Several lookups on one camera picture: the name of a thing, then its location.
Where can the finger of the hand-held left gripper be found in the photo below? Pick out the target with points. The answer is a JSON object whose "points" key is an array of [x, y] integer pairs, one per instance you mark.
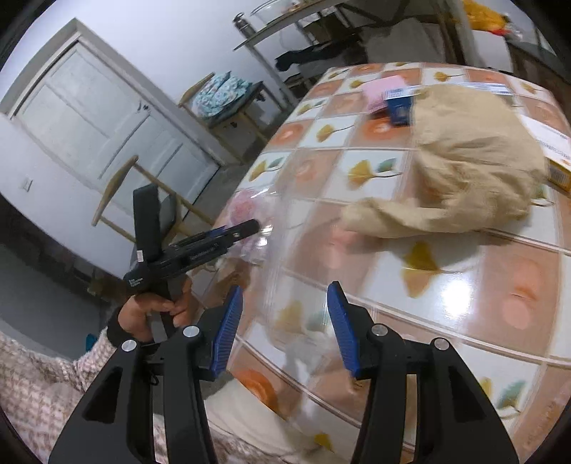
{"points": [[243, 228]]}

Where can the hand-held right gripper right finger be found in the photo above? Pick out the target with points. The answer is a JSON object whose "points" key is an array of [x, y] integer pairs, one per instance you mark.
{"points": [[341, 325]]}

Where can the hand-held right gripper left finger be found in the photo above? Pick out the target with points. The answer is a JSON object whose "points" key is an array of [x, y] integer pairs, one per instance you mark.
{"points": [[227, 330]]}

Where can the clear plastic bag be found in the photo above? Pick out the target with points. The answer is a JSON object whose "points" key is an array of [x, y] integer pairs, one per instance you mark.
{"points": [[250, 205]]}

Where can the blue toothpaste box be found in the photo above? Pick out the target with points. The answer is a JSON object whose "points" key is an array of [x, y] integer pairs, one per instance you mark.
{"points": [[399, 109]]}

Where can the beige fluffy cloth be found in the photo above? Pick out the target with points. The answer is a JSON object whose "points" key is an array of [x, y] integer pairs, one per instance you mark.
{"points": [[468, 156]]}

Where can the yellow white cardboard box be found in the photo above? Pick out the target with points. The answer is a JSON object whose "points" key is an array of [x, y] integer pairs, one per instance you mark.
{"points": [[553, 147]]}

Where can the person's left forearm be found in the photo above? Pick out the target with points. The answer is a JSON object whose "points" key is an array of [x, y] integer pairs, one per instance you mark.
{"points": [[40, 379]]}

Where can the person's left hand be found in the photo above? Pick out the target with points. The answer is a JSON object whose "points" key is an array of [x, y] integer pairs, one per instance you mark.
{"points": [[147, 319]]}

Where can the wooden chair grey seat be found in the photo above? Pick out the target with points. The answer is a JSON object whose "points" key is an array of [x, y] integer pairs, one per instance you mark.
{"points": [[168, 214]]}

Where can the patterned plastic tablecloth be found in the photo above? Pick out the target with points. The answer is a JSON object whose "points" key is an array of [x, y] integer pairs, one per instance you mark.
{"points": [[312, 169]]}

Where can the floral cushion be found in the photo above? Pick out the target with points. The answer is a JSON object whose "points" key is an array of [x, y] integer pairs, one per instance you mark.
{"points": [[218, 96]]}

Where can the wooden chair with cushion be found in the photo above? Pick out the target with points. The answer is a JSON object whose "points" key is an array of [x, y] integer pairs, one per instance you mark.
{"points": [[255, 90]]}

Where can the white panel door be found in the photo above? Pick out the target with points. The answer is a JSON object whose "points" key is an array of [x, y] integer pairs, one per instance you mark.
{"points": [[89, 111]]}

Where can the black clothing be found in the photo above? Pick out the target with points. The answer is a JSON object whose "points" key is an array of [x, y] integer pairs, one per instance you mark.
{"points": [[308, 56]]}

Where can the grey metal side table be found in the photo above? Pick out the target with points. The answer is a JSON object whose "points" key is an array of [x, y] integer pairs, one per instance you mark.
{"points": [[276, 31]]}

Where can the steel water bottle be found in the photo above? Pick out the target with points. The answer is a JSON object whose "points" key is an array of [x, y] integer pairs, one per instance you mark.
{"points": [[242, 26]]}

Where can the glass bowl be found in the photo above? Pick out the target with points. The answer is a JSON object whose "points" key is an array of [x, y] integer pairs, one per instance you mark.
{"points": [[267, 9]]}

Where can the yellow orange plastic bag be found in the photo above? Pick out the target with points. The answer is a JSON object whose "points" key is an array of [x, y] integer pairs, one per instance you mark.
{"points": [[484, 15]]}

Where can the white wall switch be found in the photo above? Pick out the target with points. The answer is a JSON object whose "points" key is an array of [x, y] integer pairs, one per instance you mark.
{"points": [[27, 184]]}

